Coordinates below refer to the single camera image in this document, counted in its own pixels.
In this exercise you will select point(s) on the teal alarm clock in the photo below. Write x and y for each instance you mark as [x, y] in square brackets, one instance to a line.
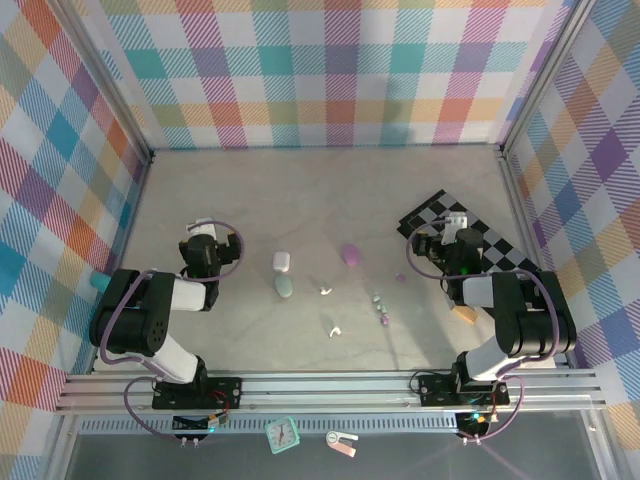
[281, 435]

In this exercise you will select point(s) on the small wooden block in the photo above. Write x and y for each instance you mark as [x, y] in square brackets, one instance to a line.
[466, 315]

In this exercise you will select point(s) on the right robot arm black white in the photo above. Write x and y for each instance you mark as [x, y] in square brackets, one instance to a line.
[530, 320]

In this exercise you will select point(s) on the white earbud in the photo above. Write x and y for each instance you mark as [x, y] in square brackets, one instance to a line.
[326, 290]
[333, 331]

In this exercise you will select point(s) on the white earbud charging case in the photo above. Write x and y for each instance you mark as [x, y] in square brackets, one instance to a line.
[282, 261]

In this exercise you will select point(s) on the small controller board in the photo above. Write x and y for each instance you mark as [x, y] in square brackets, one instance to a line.
[192, 425]
[472, 425]

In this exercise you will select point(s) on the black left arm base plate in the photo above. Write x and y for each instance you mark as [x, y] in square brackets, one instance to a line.
[225, 394]

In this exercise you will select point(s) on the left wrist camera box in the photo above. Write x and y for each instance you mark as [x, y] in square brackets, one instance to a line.
[202, 229]

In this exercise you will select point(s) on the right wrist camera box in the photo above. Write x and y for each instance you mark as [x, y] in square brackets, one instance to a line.
[457, 220]

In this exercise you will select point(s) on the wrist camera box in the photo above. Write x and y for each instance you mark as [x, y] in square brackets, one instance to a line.
[457, 220]
[202, 229]

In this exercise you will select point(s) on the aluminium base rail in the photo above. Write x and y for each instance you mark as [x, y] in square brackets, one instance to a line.
[325, 392]

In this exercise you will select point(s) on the aluminium side rail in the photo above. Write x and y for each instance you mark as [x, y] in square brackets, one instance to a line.
[517, 200]
[134, 210]

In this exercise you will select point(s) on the aluminium corner post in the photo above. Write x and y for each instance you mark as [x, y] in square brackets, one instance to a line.
[104, 75]
[544, 75]

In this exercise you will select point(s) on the green earbud charging case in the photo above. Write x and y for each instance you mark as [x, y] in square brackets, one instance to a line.
[284, 287]

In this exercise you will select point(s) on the black grey folding chessboard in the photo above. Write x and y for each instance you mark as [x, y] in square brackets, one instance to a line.
[435, 212]

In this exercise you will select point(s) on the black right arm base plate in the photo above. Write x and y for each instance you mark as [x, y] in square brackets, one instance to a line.
[434, 391]

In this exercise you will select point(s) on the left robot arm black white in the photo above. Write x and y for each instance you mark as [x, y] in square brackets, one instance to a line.
[125, 320]

